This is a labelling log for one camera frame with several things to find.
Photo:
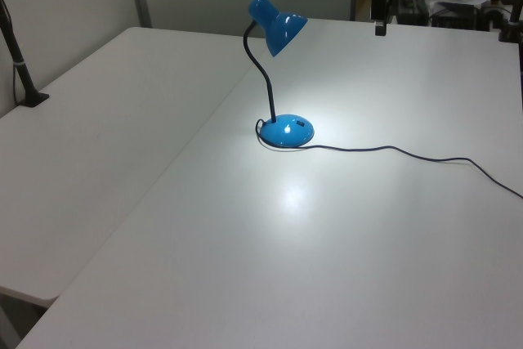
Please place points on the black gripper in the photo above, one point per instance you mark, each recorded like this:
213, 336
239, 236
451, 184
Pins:
386, 5

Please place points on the blue gooseneck desk lamp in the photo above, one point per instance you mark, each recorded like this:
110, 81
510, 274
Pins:
286, 133

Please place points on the black equipment box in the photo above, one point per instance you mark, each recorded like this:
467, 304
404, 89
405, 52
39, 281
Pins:
414, 7

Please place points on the white paper sheet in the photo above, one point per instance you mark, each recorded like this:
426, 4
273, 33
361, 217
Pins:
470, 1

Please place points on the black stand pole with clamp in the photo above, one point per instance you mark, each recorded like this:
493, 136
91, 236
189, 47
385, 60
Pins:
510, 22

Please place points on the black stand pole white band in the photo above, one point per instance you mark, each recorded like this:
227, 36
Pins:
21, 75

